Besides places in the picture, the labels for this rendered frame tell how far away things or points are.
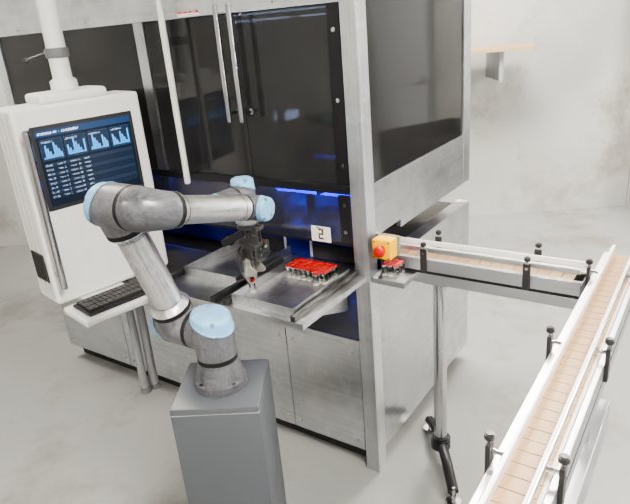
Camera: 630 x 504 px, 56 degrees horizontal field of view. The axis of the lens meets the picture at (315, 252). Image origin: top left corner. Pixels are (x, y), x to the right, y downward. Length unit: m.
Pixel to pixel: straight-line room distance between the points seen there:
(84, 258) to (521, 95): 3.97
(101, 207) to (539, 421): 1.11
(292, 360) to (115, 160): 1.08
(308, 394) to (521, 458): 1.46
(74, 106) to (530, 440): 1.89
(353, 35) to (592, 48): 3.81
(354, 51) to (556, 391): 1.16
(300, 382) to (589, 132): 3.84
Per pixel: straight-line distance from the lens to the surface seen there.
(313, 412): 2.64
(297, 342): 2.49
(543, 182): 5.66
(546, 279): 2.03
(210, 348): 1.68
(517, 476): 1.25
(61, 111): 2.42
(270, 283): 2.16
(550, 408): 1.43
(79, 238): 2.49
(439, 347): 2.33
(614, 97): 5.71
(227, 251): 2.50
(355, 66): 1.98
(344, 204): 2.09
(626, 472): 2.78
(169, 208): 1.48
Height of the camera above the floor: 1.75
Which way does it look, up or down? 21 degrees down
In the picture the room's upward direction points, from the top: 5 degrees counter-clockwise
